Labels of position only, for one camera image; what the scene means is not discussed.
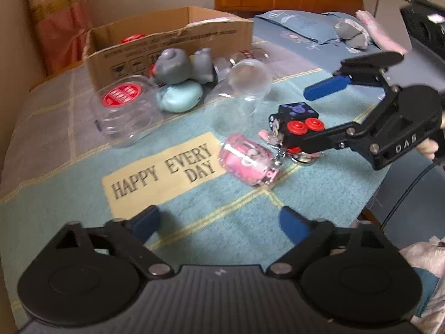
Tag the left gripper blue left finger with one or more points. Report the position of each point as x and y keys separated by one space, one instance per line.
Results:
x=128 y=238

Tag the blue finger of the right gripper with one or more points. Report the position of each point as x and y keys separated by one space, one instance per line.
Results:
x=368 y=70
x=340 y=135

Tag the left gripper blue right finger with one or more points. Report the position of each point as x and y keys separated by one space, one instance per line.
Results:
x=308 y=238

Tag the clear plastic cup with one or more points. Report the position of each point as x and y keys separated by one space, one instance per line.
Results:
x=233 y=102

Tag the clear jar red lid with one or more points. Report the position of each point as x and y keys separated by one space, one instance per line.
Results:
x=126 y=111

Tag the light blue round case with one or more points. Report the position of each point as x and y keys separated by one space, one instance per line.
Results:
x=180 y=97

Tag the grey hippo figurine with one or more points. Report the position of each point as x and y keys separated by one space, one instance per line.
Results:
x=175 y=66

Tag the red toy train block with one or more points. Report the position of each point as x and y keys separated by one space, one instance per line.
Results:
x=132 y=38

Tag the person's right hand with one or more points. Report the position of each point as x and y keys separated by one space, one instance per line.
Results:
x=428 y=148

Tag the blue floral pillow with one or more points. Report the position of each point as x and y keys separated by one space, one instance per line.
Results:
x=315 y=27

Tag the grey plush toy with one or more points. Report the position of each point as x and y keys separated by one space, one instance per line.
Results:
x=353 y=34

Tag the brown cardboard box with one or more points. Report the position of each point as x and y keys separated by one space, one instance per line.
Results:
x=190 y=28

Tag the pink curtain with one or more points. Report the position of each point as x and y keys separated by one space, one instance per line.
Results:
x=61 y=28

